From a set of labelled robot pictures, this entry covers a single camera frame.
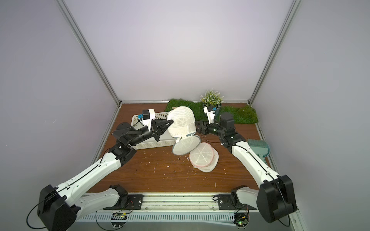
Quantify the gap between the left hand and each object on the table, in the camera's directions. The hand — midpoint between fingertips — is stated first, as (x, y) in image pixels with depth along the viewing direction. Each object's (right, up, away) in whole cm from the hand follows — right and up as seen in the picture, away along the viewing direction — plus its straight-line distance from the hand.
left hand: (172, 122), depth 61 cm
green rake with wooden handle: (-6, +9, +54) cm, 56 cm away
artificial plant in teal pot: (+24, +14, +37) cm, 46 cm away
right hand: (+10, 0, +13) cm, 17 cm away
